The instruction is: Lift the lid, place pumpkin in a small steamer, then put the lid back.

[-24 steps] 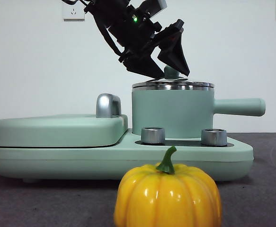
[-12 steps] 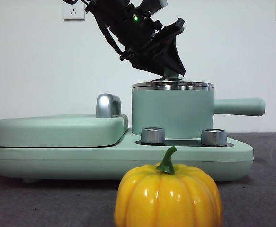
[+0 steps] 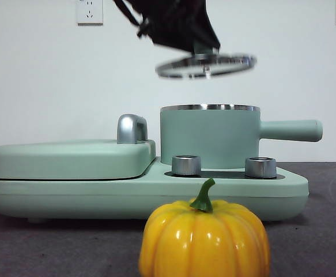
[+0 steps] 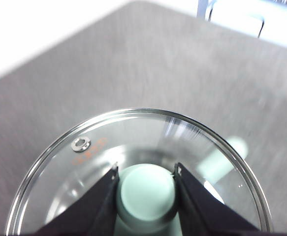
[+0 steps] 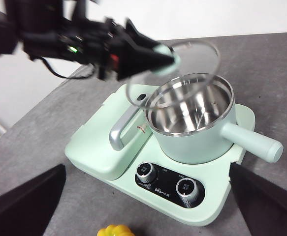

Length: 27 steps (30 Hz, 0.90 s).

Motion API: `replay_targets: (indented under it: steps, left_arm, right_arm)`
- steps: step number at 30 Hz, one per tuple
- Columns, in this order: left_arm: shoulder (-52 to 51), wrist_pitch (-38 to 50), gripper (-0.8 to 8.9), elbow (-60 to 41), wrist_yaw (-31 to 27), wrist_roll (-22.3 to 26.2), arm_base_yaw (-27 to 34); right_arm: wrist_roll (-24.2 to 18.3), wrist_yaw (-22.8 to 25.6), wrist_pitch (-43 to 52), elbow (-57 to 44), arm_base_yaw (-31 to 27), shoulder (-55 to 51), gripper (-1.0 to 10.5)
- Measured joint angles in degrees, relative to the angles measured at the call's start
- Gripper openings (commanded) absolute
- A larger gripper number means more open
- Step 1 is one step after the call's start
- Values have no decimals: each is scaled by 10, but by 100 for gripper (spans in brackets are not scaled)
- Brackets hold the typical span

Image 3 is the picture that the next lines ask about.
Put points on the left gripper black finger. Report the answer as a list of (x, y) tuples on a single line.
[(173, 40), (212, 37)]

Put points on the glass lid with green knob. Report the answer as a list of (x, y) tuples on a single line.
[(205, 68)]

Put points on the yellow pumpkin with green stem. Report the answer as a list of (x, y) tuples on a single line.
[(202, 245)]

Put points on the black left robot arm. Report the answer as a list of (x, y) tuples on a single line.
[(179, 14)]

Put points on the silver control dial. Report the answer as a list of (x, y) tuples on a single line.
[(186, 166), (260, 168)]

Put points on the black control panel plate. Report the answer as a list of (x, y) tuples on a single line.
[(222, 174)]

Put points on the mint green griddle cover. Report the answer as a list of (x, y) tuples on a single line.
[(69, 161)]

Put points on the mint green breakfast machine base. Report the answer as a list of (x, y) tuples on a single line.
[(113, 199)]

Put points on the white wall socket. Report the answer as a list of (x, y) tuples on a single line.
[(90, 13)]

